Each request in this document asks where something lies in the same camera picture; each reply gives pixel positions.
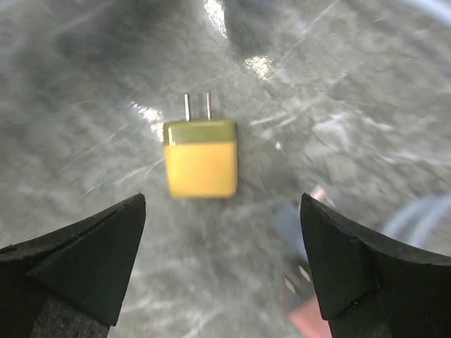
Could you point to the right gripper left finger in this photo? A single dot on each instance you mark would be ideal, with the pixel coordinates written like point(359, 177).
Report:
point(72, 282)

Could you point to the pink charger plug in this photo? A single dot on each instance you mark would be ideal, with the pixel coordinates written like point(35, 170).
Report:
point(300, 303)

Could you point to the yellow charger plug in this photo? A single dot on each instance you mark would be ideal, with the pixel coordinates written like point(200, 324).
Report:
point(200, 156)

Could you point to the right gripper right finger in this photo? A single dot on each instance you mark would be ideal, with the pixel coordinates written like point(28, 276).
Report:
point(369, 285)

